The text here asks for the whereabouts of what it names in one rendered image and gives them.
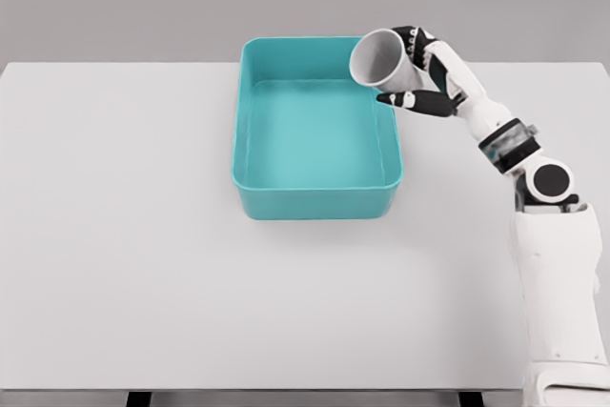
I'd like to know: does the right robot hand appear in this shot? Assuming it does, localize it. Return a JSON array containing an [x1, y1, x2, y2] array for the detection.
[[376, 24, 488, 118]]

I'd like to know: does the white paper cup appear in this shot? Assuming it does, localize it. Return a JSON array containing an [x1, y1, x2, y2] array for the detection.
[[348, 29, 429, 94]]

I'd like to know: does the teal plastic basket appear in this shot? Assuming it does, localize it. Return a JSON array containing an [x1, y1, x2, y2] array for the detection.
[[230, 35, 405, 222]]

